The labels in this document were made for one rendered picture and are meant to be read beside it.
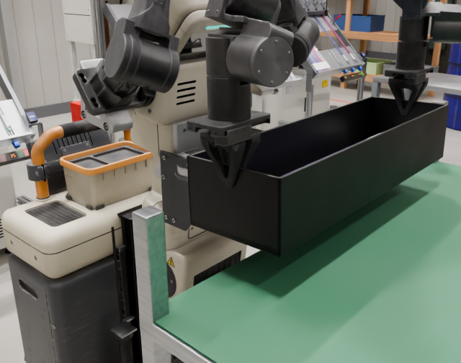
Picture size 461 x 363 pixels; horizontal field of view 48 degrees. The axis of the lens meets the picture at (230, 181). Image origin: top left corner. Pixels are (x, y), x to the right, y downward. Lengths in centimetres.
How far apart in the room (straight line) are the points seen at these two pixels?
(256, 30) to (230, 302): 36
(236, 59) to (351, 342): 37
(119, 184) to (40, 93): 455
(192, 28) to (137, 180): 58
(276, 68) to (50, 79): 541
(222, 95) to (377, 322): 36
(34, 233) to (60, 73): 474
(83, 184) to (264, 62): 88
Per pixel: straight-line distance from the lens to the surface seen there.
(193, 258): 117
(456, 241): 98
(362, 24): 716
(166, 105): 105
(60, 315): 140
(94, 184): 137
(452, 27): 113
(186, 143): 108
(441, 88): 325
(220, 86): 67
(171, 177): 107
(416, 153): 104
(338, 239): 93
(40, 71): 590
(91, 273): 140
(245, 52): 61
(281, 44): 61
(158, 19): 90
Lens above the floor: 137
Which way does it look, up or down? 21 degrees down
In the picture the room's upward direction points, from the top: straight up
